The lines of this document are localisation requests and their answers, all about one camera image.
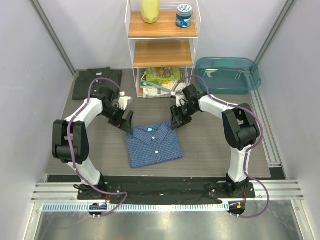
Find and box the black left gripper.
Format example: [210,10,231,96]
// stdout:
[101,104,134,134]

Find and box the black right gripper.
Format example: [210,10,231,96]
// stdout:
[170,103,198,130]

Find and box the blue plaid long sleeve shirt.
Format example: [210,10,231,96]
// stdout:
[125,121,183,169]

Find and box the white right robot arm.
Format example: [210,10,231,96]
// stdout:
[170,84,260,198]

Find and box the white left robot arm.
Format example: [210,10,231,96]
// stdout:
[52,87,134,200]

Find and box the stack of books and papers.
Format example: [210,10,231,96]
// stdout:
[139,68,187,98]

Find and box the green picture book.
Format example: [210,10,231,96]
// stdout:
[146,66,181,82]

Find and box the folded dark grey shirt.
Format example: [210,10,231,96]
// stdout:
[72,67,123,101]

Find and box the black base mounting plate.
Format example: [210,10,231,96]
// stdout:
[47,175,256,205]

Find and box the teal plastic basin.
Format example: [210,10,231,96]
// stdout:
[194,57,261,95]

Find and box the blue jar with lid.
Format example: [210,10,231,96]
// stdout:
[175,4,193,28]

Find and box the yellow vase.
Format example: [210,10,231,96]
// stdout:
[140,0,160,24]

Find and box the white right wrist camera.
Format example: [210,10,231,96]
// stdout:
[170,91,187,107]

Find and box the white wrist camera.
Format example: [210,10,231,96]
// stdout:
[118,91,133,111]
[170,91,187,107]

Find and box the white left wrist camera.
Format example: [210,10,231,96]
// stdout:
[118,91,133,111]

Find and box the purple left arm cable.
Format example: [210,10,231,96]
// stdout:
[66,77,129,217]

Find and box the white slotted cable duct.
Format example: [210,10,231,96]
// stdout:
[42,201,230,213]

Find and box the white wire wooden shelf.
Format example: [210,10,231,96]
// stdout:
[124,0,202,98]

